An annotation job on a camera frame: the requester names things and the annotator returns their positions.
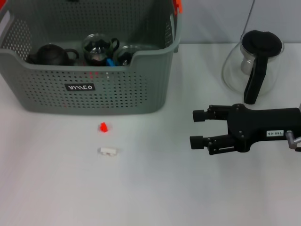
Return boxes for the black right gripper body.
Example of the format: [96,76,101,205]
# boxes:
[226,103,301,153]

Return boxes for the clear translucent toy brick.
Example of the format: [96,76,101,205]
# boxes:
[97,146,119,156]

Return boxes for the glass teacup black sleeve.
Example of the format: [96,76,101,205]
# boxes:
[81,32,120,67]
[116,44,142,67]

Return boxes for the grey perforated storage bin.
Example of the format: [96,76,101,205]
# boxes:
[0,0,183,116]

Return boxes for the dark clay teapot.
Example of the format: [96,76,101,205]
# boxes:
[26,43,80,66]

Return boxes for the right gripper cable plug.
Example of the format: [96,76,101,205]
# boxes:
[285,129,301,153]

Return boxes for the glass pitcher black handle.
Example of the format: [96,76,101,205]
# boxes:
[221,29,285,105]

